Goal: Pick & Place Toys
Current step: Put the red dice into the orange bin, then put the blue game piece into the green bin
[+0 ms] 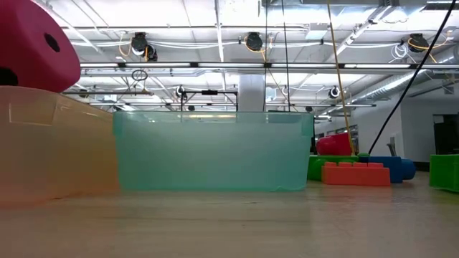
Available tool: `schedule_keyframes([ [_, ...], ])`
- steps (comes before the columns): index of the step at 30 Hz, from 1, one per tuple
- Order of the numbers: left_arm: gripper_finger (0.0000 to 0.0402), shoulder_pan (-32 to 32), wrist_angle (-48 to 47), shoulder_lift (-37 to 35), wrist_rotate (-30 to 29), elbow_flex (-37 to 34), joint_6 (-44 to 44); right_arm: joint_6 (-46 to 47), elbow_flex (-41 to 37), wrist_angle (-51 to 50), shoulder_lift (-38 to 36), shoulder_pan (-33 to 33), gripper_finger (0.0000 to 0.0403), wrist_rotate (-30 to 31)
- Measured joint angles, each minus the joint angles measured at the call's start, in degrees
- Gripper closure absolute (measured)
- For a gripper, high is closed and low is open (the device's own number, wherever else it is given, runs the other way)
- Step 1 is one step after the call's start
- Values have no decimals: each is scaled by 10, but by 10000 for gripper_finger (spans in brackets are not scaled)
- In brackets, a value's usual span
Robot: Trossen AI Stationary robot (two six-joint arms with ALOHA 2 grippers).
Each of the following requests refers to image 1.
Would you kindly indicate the green rectangular toy brick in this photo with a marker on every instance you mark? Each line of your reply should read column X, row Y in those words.
column 313, row 168

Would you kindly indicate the red round-stud toy brick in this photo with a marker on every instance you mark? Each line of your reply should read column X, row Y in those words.
column 333, row 145

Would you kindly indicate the dark green studded brick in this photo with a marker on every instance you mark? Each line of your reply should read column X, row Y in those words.
column 364, row 155

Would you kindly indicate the blue round-stud toy brick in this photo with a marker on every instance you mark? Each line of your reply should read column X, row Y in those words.
column 396, row 168

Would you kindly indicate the red foam die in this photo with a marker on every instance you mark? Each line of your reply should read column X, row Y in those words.
column 32, row 43

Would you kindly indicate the teal translucent plastic bin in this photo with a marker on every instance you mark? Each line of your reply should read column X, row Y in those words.
column 215, row 154

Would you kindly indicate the orange flat toy brick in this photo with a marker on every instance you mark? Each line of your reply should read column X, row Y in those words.
column 355, row 175

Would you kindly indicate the orange translucent plastic bin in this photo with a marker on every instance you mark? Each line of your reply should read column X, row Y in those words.
column 54, row 161

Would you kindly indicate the black cabinet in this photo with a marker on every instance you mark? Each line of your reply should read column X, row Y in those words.
column 446, row 136

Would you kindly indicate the green double-stud toy brick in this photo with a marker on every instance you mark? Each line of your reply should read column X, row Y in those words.
column 444, row 172

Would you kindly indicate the black background frame rig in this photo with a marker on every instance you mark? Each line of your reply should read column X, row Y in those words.
column 209, row 92

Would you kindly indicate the silver ventilation duct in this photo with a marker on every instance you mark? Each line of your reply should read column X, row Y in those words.
column 405, row 82

